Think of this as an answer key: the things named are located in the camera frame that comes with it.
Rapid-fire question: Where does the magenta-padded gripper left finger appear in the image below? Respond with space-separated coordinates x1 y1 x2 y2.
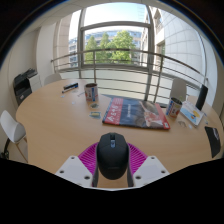
54 142 100 188

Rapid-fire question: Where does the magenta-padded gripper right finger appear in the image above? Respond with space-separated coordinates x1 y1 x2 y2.
127 143 170 188

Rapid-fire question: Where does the black computer mouse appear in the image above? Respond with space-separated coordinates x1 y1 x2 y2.
96 132 130 181

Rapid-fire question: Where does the black mouse pad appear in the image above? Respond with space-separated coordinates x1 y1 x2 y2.
204 125 222 159

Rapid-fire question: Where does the red cover magazine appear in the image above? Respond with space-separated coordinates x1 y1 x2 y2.
101 96 171 130

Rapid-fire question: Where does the light blue cover magazine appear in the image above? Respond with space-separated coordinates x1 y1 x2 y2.
179 100 205 128

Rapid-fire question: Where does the white chair with wooden legs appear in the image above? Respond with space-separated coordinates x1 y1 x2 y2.
0 109 29 164

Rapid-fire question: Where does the white printed tin can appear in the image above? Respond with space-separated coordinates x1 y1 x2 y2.
84 82 99 102

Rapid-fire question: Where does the dark blue stapler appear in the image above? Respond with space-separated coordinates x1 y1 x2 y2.
61 82 80 94

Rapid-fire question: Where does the white shell chair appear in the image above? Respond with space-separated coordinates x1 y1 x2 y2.
43 72 63 86
169 78 188 103

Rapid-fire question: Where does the tall black cylinder speaker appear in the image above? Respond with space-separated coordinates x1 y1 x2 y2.
195 83 209 112

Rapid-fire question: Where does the black office printer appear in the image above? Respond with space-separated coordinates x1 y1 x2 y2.
13 68 42 106

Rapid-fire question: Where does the metal balcony railing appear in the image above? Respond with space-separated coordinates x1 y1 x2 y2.
50 48 209 101

